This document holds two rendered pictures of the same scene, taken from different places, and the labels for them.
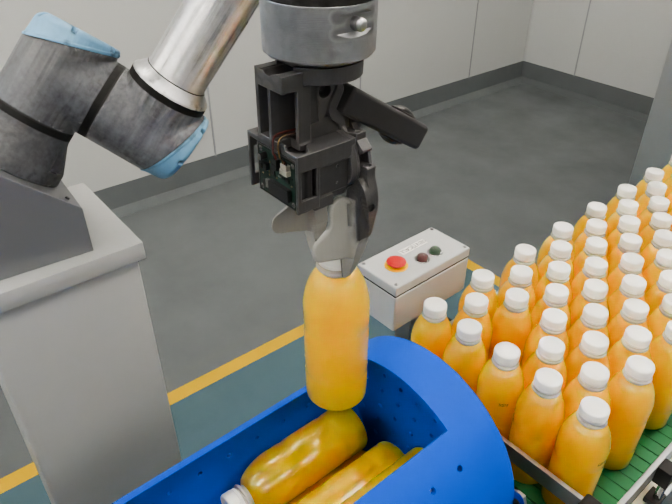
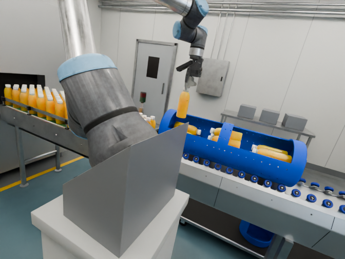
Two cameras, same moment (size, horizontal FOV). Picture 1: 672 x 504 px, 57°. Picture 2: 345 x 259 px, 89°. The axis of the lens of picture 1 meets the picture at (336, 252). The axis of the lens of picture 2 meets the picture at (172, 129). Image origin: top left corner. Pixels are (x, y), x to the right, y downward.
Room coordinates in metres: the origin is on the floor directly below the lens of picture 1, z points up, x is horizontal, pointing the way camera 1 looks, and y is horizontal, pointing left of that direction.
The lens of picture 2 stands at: (1.14, 1.02, 1.49)
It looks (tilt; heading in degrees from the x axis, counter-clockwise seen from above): 17 degrees down; 241
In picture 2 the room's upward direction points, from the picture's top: 10 degrees clockwise
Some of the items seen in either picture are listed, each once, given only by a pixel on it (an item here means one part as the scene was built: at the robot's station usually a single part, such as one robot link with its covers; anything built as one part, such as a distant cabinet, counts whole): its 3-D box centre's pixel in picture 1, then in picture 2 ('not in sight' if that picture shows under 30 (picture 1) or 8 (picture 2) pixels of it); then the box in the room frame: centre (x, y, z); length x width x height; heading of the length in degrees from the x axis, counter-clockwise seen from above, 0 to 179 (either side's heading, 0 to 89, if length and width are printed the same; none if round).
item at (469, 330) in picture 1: (469, 330); not in sight; (0.74, -0.21, 1.09); 0.04 x 0.04 x 0.02
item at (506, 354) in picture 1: (506, 355); not in sight; (0.69, -0.26, 1.09); 0.04 x 0.04 x 0.02
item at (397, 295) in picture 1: (413, 276); not in sight; (0.95, -0.15, 1.05); 0.20 x 0.10 x 0.10; 130
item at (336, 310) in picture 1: (336, 329); (183, 103); (0.51, 0.00, 1.30); 0.07 x 0.07 x 0.19
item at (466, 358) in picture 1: (461, 375); not in sight; (0.74, -0.21, 0.99); 0.07 x 0.07 x 0.19
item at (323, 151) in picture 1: (312, 128); (194, 67); (0.49, 0.02, 1.55); 0.09 x 0.08 x 0.12; 130
